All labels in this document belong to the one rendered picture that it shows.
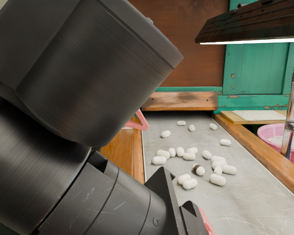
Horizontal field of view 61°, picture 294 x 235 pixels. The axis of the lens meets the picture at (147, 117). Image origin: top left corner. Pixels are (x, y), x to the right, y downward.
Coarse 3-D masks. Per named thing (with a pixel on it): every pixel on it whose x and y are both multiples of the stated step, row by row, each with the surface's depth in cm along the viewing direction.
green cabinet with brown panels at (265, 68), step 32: (128, 0) 92; (160, 0) 92; (192, 0) 93; (224, 0) 93; (256, 0) 94; (192, 32) 96; (192, 64) 99; (224, 64) 99; (256, 64) 100; (288, 64) 100
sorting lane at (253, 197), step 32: (160, 128) 92; (192, 160) 66; (256, 160) 66; (192, 192) 52; (224, 192) 52; (256, 192) 52; (288, 192) 52; (224, 224) 43; (256, 224) 43; (288, 224) 43
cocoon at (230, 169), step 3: (225, 165) 60; (222, 168) 60; (225, 168) 59; (228, 168) 59; (231, 168) 58; (234, 168) 58; (225, 171) 59; (228, 171) 59; (231, 171) 58; (234, 171) 58
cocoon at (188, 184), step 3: (186, 180) 53; (189, 180) 53; (192, 180) 53; (195, 180) 53; (183, 183) 53; (186, 183) 52; (189, 183) 52; (192, 183) 52; (195, 183) 53; (183, 186) 52; (186, 186) 52; (189, 186) 52; (192, 186) 52; (195, 186) 53
